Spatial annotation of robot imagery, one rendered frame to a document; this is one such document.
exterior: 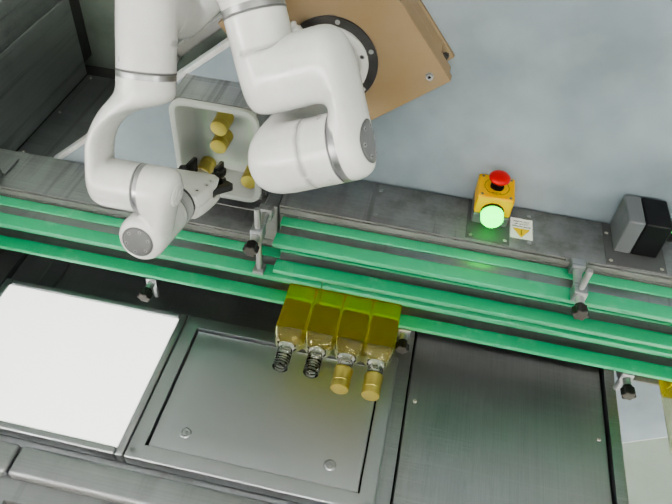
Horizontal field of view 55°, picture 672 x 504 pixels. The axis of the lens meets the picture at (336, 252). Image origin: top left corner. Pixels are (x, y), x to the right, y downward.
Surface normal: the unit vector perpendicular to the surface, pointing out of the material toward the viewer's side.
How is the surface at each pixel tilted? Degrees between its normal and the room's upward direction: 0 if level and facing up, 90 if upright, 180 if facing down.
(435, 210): 90
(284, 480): 90
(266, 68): 38
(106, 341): 90
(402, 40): 0
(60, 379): 90
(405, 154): 0
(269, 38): 47
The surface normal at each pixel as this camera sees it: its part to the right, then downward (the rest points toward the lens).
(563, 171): -0.20, 0.70
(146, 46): 0.29, 0.36
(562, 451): 0.06, -0.69
